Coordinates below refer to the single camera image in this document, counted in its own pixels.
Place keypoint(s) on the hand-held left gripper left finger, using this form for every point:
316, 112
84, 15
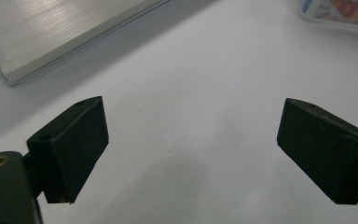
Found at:
74, 149

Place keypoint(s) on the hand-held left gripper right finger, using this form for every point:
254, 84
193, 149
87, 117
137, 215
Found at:
326, 149

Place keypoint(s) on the clear lidded food container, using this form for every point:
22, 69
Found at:
338, 12

